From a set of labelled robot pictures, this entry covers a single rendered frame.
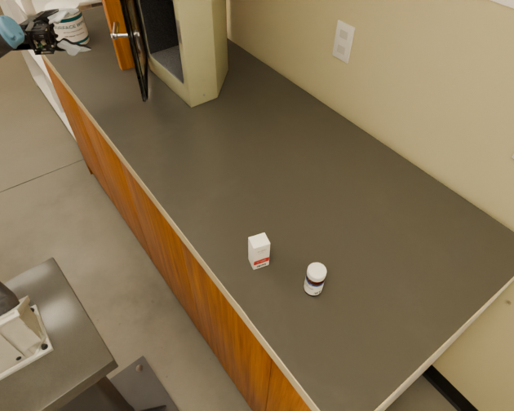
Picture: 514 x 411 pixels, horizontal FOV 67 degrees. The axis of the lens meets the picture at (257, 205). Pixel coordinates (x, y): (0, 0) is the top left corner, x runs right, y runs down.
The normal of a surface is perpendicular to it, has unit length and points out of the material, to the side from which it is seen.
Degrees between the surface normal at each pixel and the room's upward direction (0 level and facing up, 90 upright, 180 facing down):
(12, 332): 90
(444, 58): 90
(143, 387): 0
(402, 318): 0
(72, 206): 0
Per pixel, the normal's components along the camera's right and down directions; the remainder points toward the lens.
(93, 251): 0.02, -0.66
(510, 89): -0.80, 0.43
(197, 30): 0.60, 0.60
